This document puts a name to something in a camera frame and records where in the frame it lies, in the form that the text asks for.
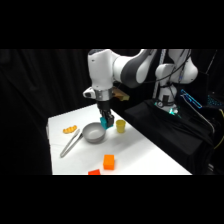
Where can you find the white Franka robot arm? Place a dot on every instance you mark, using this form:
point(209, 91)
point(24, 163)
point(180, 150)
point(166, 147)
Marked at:
point(133, 68)

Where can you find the orange croissant toy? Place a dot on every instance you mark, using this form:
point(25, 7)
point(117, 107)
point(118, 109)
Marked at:
point(70, 129)

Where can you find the red cube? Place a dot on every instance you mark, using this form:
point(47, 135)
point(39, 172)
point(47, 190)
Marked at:
point(94, 172)

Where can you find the black curtain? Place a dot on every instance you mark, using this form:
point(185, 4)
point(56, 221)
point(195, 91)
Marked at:
point(36, 100)

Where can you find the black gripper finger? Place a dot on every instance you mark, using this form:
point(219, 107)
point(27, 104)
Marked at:
point(110, 120)
point(103, 122)

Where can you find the grey bowl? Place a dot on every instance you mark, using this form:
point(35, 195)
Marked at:
point(93, 133)

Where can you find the metal tongs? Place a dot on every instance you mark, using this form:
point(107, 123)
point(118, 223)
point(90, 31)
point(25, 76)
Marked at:
point(70, 143)

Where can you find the orange cube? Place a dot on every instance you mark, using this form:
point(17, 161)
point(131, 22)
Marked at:
point(109, 161)

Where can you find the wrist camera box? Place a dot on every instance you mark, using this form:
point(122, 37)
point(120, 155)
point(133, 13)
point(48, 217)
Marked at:
point(120, 94)

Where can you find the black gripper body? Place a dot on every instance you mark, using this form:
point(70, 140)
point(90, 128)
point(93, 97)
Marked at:
point(104, 108)

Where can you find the black robot stand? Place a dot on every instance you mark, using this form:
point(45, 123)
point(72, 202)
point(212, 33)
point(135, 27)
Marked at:
point(173, 140)

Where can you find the blue lit keyboard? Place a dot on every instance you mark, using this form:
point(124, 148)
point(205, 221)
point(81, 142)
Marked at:
point(213, 100)

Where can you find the yellow cup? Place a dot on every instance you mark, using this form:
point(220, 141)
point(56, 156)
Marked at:
point(120, 126)

